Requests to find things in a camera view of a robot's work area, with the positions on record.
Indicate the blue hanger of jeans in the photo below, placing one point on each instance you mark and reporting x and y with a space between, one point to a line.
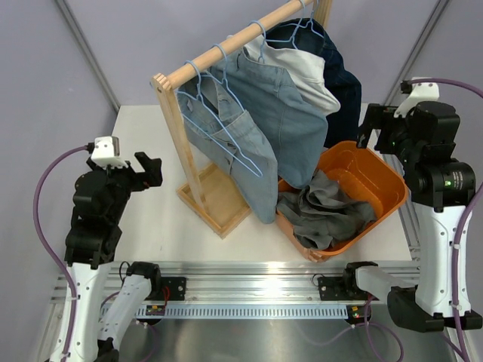
290 34

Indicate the blue wire hanger with skirt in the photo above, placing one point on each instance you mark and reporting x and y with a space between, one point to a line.
231 147

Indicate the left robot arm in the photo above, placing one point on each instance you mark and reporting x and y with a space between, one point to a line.
100 198

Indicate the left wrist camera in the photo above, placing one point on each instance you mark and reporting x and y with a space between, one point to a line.
106 154

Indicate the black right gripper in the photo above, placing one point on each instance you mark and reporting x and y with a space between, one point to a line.
379 117

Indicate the blue hanger of denim shirt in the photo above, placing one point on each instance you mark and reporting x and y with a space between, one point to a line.
219 69

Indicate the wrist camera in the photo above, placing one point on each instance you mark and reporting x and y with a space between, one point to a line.
106 154
417 90

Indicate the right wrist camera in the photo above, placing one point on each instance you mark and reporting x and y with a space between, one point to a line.
417 90

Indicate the blue hanger of white garment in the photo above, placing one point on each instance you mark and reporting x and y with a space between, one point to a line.
261 41

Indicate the dark navy jeans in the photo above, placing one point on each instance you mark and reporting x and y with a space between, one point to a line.
342 125

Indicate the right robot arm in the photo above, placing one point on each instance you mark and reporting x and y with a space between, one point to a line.
442 189

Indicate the grey pleated skirt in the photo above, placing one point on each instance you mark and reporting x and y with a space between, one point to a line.
323 215

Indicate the light blue denim skirt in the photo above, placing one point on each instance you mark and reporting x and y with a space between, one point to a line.
295 129

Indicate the white garment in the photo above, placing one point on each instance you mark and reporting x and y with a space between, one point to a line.
305 75

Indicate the orange plastic basket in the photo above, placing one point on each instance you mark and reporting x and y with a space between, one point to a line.
364 176

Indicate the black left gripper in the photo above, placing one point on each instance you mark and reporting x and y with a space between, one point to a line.
150 177

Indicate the light blue denim shirt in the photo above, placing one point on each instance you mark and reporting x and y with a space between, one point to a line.
259 193

